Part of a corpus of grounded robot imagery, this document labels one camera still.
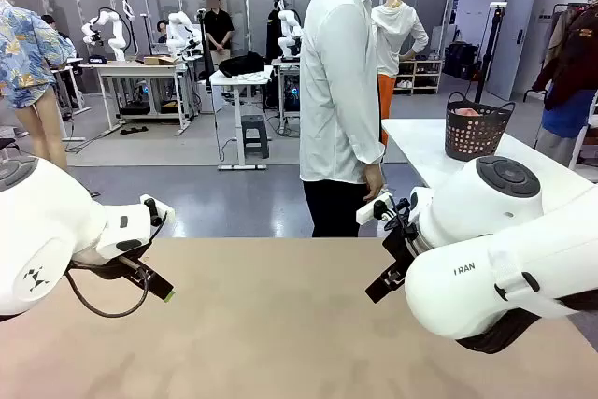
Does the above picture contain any grey plastic stool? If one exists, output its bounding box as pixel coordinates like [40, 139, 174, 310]
[240, 114, 271, 160]

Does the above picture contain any person in white shirt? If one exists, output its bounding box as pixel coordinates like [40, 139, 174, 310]
[298, 0, 403, 239]

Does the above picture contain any low shoe shelf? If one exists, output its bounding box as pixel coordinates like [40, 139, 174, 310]
[394, 58, 444, 95]

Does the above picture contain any black tripod stand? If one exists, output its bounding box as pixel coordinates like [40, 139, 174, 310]
[474, 0, 509, 106]

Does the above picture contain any blue hanging garment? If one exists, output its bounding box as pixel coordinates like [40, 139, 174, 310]
[541, 88, 598, 138]

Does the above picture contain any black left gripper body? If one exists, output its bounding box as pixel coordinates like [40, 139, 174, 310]
[67, 243, 156, 282]

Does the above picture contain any mannequin in floral shirt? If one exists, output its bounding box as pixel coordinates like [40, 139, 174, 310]
[0, 0, 76, 171]

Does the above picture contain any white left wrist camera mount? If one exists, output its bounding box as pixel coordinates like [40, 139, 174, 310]
[138, 193, 177, 232]

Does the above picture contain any black suitcase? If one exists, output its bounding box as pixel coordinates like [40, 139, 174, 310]
[443, 41, 480, 80]

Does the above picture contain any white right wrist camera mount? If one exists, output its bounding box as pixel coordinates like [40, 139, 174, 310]
[355, 192, 394, 226]

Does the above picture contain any grey open door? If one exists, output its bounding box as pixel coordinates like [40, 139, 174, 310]
[499, 0, 538, 101]

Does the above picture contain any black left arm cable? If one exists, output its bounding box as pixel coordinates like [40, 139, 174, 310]
[64, 211, 168, 319]

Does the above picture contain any white side table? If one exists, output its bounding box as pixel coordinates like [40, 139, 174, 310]
[380, 117, 598, 207]

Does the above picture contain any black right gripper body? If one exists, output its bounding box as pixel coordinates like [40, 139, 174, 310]
[381, 220, 421, 275]

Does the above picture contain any white frame workbench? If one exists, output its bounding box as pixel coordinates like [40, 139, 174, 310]
[78, 60, 193, 137]

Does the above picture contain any mannequin in white hoodie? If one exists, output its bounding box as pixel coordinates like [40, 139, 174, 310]
[371, 0, 430, 148]

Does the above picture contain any white standing desk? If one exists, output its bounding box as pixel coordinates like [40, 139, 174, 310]
[209, 65, 275, 171]

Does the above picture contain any brown hanging jacket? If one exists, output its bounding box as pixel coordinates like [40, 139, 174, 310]
[532, 6, 598, 113]

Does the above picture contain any black hanging garment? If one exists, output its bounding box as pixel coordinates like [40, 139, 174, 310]
[265, 8, 287, 62]

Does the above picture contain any bystander in black shirt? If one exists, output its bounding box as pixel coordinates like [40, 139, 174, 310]
[203, 0, 235, 67]

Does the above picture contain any person's right forearm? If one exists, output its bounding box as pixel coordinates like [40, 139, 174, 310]
[348, 104, 387, 167]

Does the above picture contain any dark perforated laundry basket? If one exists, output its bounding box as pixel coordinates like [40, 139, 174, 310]
[445, 91, 517, 163]

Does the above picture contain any black bag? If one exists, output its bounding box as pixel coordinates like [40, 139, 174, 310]
[218, 50, 266, 78]

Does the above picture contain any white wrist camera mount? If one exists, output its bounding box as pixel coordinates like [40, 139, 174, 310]
[355, 192, 394, 226]
[138, 193, 177, 232]

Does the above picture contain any person's right hand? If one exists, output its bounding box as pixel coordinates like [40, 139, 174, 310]
[363, 163, 386, 202]

